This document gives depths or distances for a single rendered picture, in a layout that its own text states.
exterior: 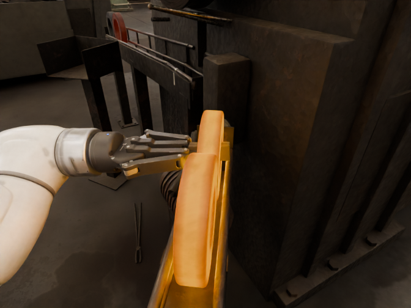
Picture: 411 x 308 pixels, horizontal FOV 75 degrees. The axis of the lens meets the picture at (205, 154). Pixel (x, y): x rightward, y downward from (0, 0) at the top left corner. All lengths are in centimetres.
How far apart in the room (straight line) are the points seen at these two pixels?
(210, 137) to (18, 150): 33
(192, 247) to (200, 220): 3
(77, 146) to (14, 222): 14
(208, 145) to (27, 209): 30
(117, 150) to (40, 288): 86
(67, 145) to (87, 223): 92
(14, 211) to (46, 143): 12
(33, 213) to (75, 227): 90
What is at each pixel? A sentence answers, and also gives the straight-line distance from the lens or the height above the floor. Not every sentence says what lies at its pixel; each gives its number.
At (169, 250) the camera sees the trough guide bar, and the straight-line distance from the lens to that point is 33.
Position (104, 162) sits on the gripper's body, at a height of 70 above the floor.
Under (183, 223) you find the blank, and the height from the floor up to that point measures 77.
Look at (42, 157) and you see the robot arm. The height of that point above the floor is 71.
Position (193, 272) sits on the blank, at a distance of 29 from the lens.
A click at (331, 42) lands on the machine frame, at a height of 87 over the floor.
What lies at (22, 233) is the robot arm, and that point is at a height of 65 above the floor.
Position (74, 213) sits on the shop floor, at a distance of 147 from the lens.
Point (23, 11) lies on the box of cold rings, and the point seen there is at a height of 67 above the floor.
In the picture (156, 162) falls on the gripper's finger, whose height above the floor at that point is 72.
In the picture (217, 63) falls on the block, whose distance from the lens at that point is 64.
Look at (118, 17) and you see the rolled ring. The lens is 169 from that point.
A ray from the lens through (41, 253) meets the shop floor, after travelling 137.
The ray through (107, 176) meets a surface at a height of 1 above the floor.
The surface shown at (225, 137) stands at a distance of 53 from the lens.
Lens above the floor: 97
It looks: 35 degrees down
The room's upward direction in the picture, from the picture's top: straight up
